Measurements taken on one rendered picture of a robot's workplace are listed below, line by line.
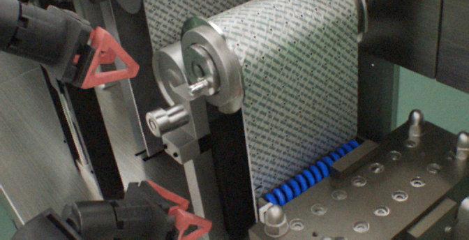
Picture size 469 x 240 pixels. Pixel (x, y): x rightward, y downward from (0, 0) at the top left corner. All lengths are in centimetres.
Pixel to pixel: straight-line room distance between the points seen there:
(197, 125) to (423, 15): 39
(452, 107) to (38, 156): 218
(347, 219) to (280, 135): 16
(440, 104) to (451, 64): 207
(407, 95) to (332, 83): 216
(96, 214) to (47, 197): 52
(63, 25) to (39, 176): 69
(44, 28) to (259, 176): 41
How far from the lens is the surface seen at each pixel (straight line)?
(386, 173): 89
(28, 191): 122
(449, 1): 85
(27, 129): 143
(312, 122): 86
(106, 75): 62
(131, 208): 70
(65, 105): 111
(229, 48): 70
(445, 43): 88
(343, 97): 89
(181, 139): 82
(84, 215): 67
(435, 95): 303
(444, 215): 86
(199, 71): 75
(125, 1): 96
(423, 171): 91
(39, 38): 59
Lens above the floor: 161
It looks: 33 degrees down
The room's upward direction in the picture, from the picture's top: 8 degrees counter-clockwise
